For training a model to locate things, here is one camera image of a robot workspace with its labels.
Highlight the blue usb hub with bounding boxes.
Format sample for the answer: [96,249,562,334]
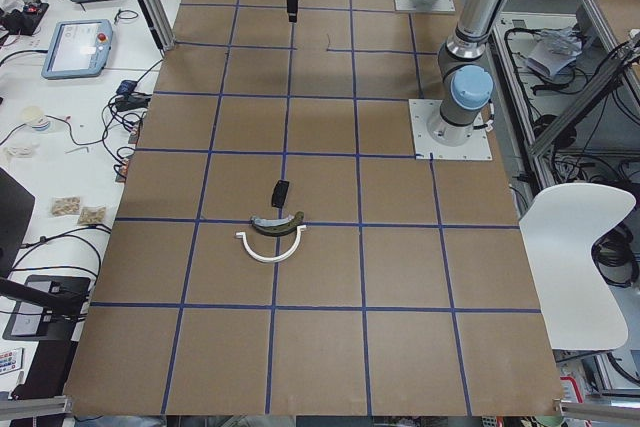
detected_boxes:
[116,79,138,96]

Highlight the black flat plastic plate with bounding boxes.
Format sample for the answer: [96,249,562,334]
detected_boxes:
[271,179,290,209]

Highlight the blue teach pendant near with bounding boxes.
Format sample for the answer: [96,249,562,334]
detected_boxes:
[41,19,113,80]

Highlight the olive green brake shoe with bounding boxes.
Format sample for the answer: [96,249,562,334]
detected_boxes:
[250,211,305,237]

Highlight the white tape roll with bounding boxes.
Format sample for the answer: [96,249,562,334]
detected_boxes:
[21,106,52,133]

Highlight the bag of small parts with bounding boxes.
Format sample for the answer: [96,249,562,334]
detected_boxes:
[77,206,107,225]
[50,196,82,217]

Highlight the white plastic chair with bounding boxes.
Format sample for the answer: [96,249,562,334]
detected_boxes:
[519,183,636,351]

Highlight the white curved plastic bracket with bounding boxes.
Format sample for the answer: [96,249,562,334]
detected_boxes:
[234,225,307,264]

